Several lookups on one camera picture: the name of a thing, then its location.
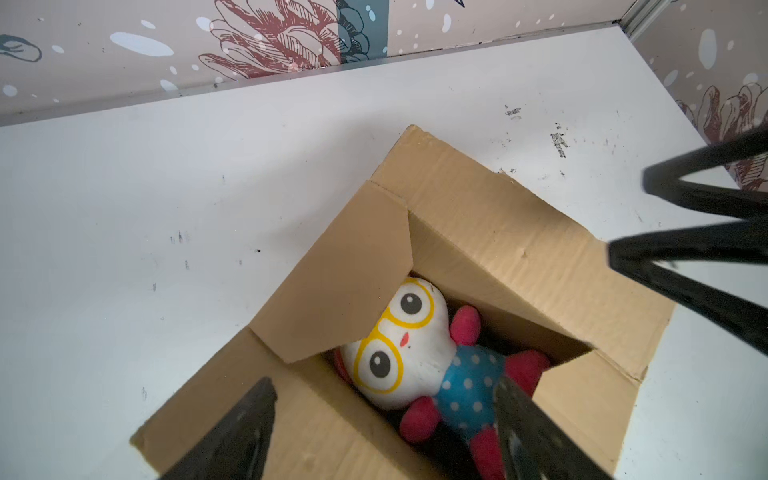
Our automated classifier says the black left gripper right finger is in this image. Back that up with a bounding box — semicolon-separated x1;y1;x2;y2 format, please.
494;377;612;480

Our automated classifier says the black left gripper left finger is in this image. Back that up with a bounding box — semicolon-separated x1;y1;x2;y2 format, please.
160;377;277;480

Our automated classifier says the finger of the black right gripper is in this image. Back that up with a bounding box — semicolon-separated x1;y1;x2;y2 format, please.
607;220;768;358
642;126;767;219

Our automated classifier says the brown cardboard express box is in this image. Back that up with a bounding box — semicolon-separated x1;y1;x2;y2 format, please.
131;126;674;479

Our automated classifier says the white plush doll with glasses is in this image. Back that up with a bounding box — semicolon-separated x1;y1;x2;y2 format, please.
334;277;550;479

